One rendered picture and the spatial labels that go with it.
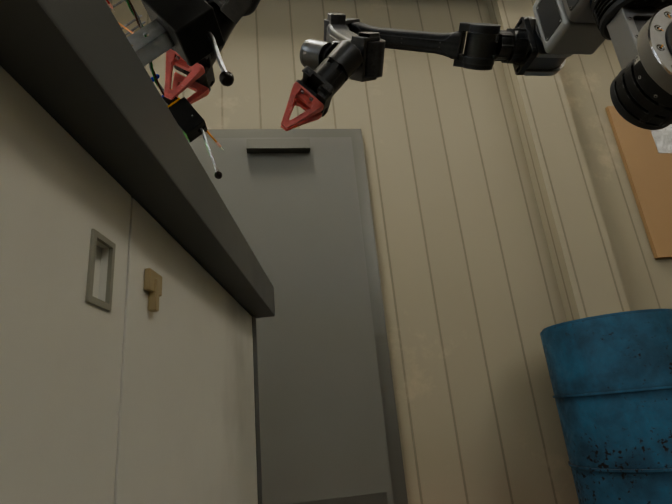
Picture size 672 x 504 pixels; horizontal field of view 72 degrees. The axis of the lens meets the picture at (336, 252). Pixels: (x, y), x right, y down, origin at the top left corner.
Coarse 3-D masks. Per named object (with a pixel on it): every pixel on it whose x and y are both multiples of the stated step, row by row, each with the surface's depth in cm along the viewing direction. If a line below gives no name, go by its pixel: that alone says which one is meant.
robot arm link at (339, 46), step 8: (344, 40) 88; (328, 48) 90; (336, 48) 87; (344, 48) 87; (352, 48) 87; (328, 56) 87; (336, 56) 86; (344, 56) 86; (352, 56) 87; (360, 56) 88; (344, 64) 86; (352, 64) 87; (360, 64) 89; (352, 72) 89; (344, 80) 90
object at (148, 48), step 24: (144, 0) 44; (168, 0) 44; (192, 0) 44; (168, 24) 43; (192, 24) 43; (216, 24) 45; (144, 48) 44; (168, 48) 46; (192, 48) 45; (216, 48) 45
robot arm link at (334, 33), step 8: (328, 16) 122; (336, 16) 119; (344, 16) 119; (336, 24) 120; (344, 24) 120; (328, 32) 119; (336, 32) 112; (344, 32) 111; (352, 32) 113; (328, 40) 120; (336, 40) 110; (384, 40) 92; (368, 48) 90; (376, 48) 90; (384, 48) 92; (368, 56) 91; (376, 56) 91; (368, 64) 92; (376, 64) 92; (368, 72) 92; (376, 72) 93
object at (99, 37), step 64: (0, 0) 22; (64, 0) 25; (0, 64) 26; (64, 64) 26; (128, 64) 32; (64, 128) 32; (128, 128) 32; (128, 192) 41; (192, 192) 45; (192, 256) 58
